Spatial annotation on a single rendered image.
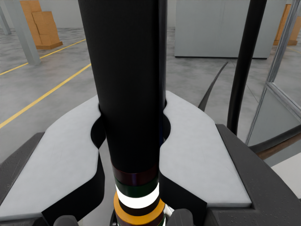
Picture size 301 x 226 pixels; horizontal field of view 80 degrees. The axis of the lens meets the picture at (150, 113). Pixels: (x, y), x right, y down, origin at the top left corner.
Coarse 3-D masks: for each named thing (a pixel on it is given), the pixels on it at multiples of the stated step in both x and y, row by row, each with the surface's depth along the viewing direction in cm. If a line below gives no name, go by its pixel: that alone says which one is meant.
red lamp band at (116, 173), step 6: (156, 162) 12; (114, 168) 12; (150, 168) 11; (156, 168) 12; (114, 174) 12; (120, 174) 11; (126, 174) 11; (132, 174) 11; (138, 174) 11; (144, 174) 11; (150, 174) 12; (156, 174) 12; (120, 180) 12; (126, 180) 11; (132, 180) 11; (138, 180) 11; (144, 180) 12
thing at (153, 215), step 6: (114, 198) 15; (114, 204) 15; (162, 204) 14; (120, 210) 14; (156, 210) 14; (162, 210) 14; (120, 216) 14; (126, 216) 14; (132, 216) 14; (138, 216) 14; (144, 216) 14; (150, 216) 14; (156, 216) 14; (132, 222) 13; (138, 222) 13; (144, 222) 13
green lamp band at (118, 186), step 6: (156, 180) 13; (120, 186) 12; (126, 186) 12; (138, 186) 12; (144, 186) 12; (150, 186) 12; (156, 186) 13; (126, 192) 12; (132, 192) 12; (138, 192) 12; (144, 192) 12; (150, 192) 13
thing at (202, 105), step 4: (224, 64) 37; (220, 72) 36; (216, 76) 37; (212, 84) 37; (208, 88) 37; (208, 92) 38; (204, 96) 36; (208, 96) 46; (204, 100) 39; (200, 104) 37; (204, 104) 44; (200, 108) 39; (204, 108) 48
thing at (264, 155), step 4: (296, 136) 25; (300, 136) 25; (288, 140) 24; (292, 140) 25; (296, 140) 25; (280, 144) 24; (284, 144) 24; (288, 144) 24; (268, 148) 23; (272, 148) 23; (276, 148) 23; (280, 148) 24; (260, 152) 23; (264, 152) 23; (268, 152) 23; (272, 152) 23; (276, 152) 24; (260, 156) 22; (264, 156) 22; (268, 156) 23
